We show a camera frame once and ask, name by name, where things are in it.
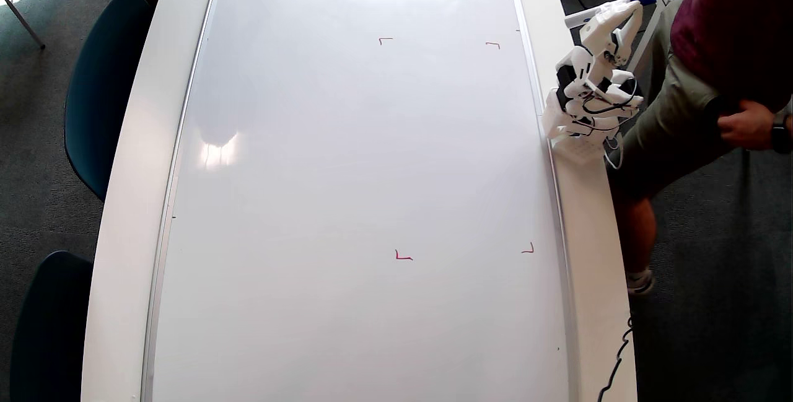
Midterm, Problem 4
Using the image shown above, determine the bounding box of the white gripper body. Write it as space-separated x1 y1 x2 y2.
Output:
589 34 626 74

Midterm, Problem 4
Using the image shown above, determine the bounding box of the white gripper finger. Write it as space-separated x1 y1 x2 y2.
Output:
616 13 644 67
581 1 643 45

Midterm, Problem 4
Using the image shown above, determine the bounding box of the large white whiteboard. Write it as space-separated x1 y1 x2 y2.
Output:
141 0 580 402

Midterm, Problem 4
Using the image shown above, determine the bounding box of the person's left hand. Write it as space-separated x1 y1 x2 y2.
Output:
719 100 778 150

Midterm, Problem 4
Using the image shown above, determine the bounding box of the person in maroon shirt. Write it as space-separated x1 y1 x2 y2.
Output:
610 0 793 276

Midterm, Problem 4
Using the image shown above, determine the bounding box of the black wrist watch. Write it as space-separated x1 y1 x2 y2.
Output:
770 112 793 155

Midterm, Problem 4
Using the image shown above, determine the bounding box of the white striped sneaker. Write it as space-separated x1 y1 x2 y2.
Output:
626 268 656 296

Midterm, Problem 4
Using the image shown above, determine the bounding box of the dark blue chair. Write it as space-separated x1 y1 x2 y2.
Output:
64 0 154 201
9 251 94 402

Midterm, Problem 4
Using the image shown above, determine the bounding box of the grey metal leg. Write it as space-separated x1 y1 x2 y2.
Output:
0 0 46 50

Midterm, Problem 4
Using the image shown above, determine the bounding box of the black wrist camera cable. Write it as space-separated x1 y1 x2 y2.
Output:
579 77 643 136

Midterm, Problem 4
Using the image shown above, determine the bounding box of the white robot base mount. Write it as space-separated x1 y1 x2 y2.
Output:
545 129 611 164

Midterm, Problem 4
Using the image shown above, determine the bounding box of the white usb cable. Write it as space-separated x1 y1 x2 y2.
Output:
604 133 624 170

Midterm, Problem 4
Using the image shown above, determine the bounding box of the black braided cable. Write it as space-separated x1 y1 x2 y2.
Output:
597 315 634 402

